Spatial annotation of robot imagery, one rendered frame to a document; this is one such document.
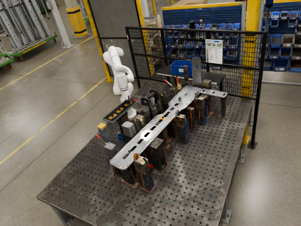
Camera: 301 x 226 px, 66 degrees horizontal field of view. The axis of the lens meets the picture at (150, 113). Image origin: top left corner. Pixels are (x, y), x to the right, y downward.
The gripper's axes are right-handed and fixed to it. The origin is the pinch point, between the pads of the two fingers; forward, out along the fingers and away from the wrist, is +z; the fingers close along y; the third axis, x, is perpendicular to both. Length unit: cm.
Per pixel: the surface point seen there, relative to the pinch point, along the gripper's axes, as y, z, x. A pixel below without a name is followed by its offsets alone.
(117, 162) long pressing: 47, 19, -43
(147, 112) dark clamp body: 13.9, 13.6, 12.0
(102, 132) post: 15.0, 8.2, -38.6
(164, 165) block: 57, 44, -5
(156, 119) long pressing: 24.4, 18.6, 14.2
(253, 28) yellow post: 43, -39, 136
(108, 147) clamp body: 31, 13, -42
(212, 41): 3, -24, 119
